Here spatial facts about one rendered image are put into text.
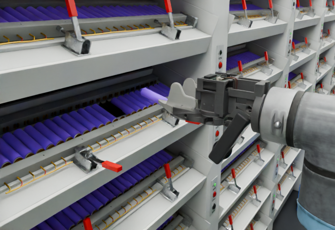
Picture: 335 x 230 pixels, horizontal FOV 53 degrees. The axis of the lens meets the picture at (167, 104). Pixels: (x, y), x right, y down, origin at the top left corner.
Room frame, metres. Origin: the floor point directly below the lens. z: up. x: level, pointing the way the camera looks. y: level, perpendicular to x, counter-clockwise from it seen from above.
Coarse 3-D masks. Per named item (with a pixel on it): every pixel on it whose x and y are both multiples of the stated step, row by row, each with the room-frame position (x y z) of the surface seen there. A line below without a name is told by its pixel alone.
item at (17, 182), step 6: (150, 120) 0.73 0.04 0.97; (138, 126) 0.69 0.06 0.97; (126, 132) 0.66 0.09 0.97; (108, 138) 0.62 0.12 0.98; (114, 138) 0.63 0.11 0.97; (96, 144) 0.59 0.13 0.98; (102, 144) 0.60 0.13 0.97; (90, 150) 0.58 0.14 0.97; (72, 156) 0.54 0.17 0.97; (60, 162) 0.52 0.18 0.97; (48, 168) 0.50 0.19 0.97; (30, 174) 0.48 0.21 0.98; (36, 174) 0.48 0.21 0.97; (18, 180) 0.46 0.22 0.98; (24, 180) 0.46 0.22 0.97; (12, 186) 0.45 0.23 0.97; (0, 192) 0.43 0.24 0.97
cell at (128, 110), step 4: (112, 100) 0.75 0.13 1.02; (116, 100) 0.75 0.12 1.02; (116, 104) 0.74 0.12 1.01; (120, 104) 0.74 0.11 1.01; (124, 104) 0.74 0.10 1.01; (120, 108) 0.74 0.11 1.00; (124, 108) 0.73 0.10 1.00; (128, 108) 0.73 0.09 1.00; (124, 112) 0.73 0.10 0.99; (128, 112) 0.72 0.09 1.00; (132, 112) 0.72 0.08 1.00
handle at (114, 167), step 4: (92, 152) 0.53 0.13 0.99; (88, 156) 0.53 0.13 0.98; (92, 160) 0.52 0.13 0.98; (96, 160) 0.52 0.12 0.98; (100, 160) 0.52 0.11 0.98; (100, 164) 0.51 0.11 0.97; (104, 164) 0.50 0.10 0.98; (108, 164) 0.50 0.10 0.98; (112, 164) 0.50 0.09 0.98; (116, 164) 0.50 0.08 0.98; (108, 168) 0.50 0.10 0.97; (112, 168) 0.49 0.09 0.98; (116, 168) 0.49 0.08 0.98; (120, 168) 0.49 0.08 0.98
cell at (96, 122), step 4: (80, 108) 0.67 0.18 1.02; (80, 112) 0.66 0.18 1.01; (84, 112) 0.66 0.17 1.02; (84, 116) 0.66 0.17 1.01; (88, 116) 0.66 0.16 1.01; (92, 116) 0.66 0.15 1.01; (88, 120) 0.65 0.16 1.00; (92, 120) 0.65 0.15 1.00; (96, 120) 0.65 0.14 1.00; (96, 124) 0.64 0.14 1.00; (100, 124) 0.64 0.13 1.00
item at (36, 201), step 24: (144, 72) 0.91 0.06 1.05; (168, 72) 0.95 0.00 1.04; (48, 96) 0.65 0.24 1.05; (120, 144) 0.62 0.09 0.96; (144, 144) 0.64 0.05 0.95; (168, 144) 0.74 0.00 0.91; (72, 168) 0.52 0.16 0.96; (24, 192) 0.45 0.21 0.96; (48, 192) 0.46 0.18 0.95; (72, 192) 0.49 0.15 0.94; (0, 216) 0.40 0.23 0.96; (24, 216) 0.41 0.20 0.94; (48, 216) 0.46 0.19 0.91
